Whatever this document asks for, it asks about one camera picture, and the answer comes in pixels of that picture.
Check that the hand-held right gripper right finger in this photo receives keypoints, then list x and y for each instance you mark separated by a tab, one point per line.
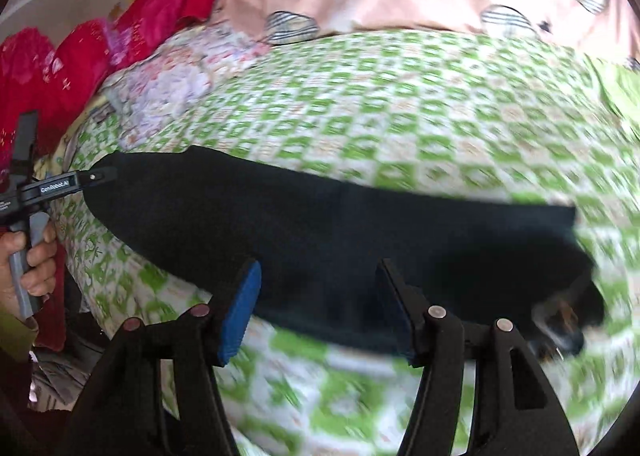
395	308

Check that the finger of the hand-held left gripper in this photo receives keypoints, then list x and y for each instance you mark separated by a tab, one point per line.
97	177

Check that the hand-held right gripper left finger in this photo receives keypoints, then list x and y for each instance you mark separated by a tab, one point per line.
243	308

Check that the black pants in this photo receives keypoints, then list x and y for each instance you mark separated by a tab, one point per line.
310	246

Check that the person's left hand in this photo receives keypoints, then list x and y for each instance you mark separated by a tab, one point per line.
40	266

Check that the yellow printed cloth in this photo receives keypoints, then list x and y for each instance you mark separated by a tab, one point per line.
60	151

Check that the pale floral pillow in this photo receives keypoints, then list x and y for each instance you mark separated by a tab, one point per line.
170	86

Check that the red floral quilt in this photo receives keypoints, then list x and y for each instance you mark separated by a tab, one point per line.
80	61

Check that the green checkered bed sheet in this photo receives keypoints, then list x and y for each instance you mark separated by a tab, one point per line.
400	106

